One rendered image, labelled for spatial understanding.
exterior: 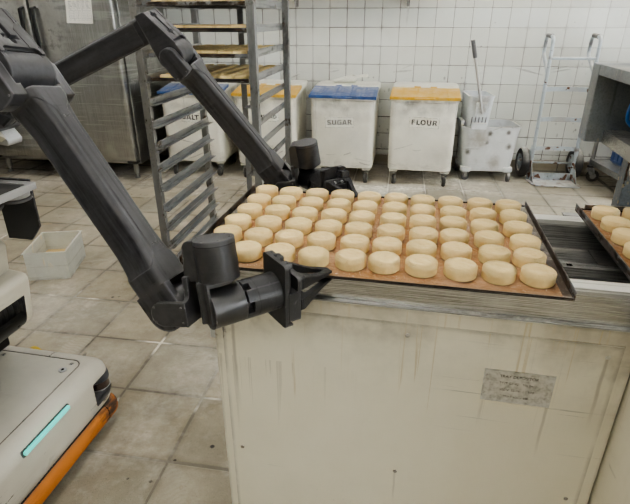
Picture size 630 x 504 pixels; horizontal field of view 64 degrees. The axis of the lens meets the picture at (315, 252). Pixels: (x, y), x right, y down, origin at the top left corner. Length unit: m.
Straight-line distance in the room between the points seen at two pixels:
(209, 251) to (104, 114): 3.95
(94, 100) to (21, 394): 3.21
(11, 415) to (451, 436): 1.18
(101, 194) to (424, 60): 4.22
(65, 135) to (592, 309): 0.80
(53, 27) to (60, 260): 2.25
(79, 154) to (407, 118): 3.59
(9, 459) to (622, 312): 1.39
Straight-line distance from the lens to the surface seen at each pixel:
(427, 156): 4.25
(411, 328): 0.85
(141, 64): 2.19
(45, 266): 3.01
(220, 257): 0.67
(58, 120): 0.77
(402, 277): 0.78
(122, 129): 4.52
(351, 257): 0.79
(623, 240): 1.03
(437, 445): 1.00
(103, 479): 1.79
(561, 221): 1.12
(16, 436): 1.59
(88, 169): 0.75
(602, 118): 1.27
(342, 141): 4.24
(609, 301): 0.87
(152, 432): 1.88
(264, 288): 0.71
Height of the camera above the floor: 1.26
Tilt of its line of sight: 25 degrees down
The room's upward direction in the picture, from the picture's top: straight up
